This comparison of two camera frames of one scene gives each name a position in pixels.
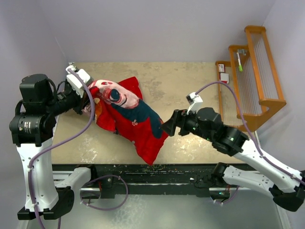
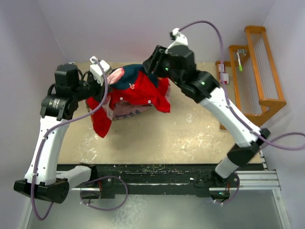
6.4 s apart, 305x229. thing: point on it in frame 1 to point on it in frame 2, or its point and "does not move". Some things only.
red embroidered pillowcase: (119, 108) to (137, 86)
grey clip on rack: (242, 51) does not move
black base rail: (118, 180) does not move
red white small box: (221, 67) does not move
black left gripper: (81, 102) to (100, 89)
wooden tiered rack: (249, 84) does not move
